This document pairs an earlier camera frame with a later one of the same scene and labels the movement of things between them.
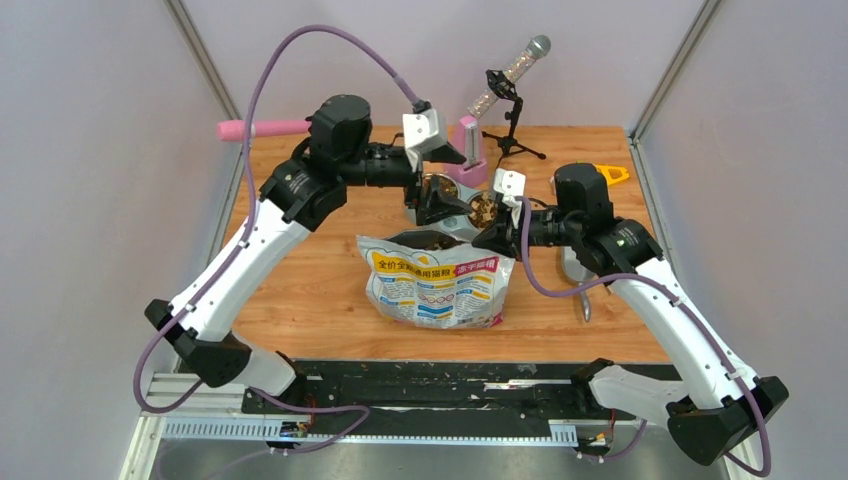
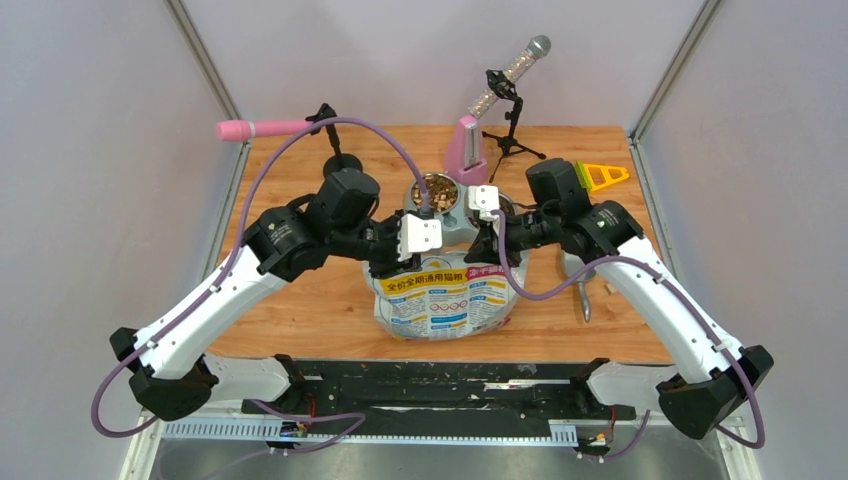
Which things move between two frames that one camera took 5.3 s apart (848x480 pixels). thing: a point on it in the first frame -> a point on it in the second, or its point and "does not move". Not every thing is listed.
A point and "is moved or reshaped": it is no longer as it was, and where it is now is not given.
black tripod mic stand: [507, 141] does not move
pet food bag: [430, 279] is moved or reshaped
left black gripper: [437, 204] -> [392, 266]
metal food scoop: [578, 274] does not move
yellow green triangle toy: [607, 176] does not move
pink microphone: [233, 130] does not move
